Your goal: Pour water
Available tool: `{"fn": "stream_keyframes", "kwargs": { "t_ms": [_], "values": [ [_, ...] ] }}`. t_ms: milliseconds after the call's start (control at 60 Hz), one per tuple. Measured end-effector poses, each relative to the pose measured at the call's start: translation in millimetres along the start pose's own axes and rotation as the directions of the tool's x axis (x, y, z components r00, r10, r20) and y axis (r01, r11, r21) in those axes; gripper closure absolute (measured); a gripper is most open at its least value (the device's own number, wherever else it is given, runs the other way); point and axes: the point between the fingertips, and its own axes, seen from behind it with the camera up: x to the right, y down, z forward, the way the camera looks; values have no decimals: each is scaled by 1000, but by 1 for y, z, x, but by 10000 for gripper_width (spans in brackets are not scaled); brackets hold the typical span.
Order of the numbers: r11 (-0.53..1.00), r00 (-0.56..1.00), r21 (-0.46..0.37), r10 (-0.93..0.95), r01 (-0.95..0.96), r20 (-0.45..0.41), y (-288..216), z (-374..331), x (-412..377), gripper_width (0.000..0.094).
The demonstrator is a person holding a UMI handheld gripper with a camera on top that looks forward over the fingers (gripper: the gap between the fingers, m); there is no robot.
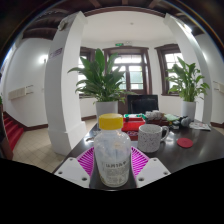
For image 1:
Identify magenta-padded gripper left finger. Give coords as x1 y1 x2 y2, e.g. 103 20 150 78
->
54 146 98 189

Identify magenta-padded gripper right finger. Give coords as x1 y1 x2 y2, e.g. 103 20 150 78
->
129 146 172 189

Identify clear bottle with yellow cap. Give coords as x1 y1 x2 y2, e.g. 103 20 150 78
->
93 113 132 188

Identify white speckled mug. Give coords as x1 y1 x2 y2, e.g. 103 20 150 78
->
137 123 170 154

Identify flat round red coaster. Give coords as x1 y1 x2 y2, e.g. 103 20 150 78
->
176 137 194 149

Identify red plastic box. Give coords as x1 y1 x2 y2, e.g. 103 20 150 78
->
121 114 147 133

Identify brown tray with white cups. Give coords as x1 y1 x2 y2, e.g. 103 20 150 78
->
145 109 167 126

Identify printed paper magazine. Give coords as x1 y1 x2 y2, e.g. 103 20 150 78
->
189 121 212 131

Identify red carpeted staircase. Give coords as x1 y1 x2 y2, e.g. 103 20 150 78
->
2 111 25 151

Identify potted green plant white pot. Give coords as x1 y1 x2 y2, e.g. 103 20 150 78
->
68 48 134 121
165 56 211 121

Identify brown framed glass door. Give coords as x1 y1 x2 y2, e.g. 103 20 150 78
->
102 46 153 115

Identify brown framed window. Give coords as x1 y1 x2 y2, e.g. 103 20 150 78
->
154 43 186 97
79 46 98 98

